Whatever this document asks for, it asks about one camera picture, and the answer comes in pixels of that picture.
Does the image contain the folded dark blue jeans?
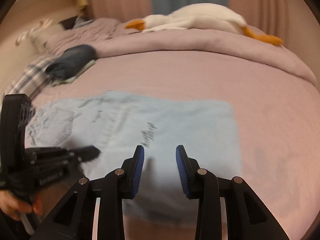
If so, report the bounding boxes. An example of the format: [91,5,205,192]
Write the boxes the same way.
[45,44,97,80]

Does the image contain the small white plush toy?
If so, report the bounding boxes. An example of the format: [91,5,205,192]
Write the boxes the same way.
[15,18,53,46]

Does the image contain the dark clothes at headboard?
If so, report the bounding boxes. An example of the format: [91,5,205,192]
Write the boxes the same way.
[59,16,94,30]

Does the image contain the plaid pillow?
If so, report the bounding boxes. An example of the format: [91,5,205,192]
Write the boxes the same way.
[2,54,56,100]

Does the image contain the pink duvet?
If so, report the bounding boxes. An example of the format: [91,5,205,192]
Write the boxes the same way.
[46,18,317,85]

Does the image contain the light blue strawberry pants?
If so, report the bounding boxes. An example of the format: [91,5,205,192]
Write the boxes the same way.
[25,91,242,225]

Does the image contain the white goose plush toy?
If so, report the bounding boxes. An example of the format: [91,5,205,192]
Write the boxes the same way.
[125,3,283,46]

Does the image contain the beige pillow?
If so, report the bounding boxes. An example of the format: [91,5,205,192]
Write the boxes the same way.
[29,24,65,54]

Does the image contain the pink curtain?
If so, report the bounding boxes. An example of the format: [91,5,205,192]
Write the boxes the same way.
[89,0,313,38]

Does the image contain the person left hand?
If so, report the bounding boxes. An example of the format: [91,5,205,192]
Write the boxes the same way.
[1,190,43,221]

